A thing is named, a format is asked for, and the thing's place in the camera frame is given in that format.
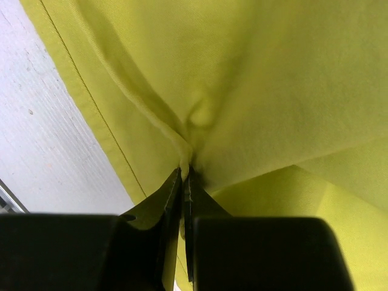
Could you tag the yellow-green trousers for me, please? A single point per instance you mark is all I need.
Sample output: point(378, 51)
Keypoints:
point(279, 106)

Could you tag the aluminium rail frame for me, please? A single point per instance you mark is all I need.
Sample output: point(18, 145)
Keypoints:
point(9, 202)

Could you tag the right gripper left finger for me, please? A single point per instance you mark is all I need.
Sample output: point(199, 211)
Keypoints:
point(154, 226)

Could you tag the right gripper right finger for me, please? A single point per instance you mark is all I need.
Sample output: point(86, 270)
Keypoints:
point(196, 202)

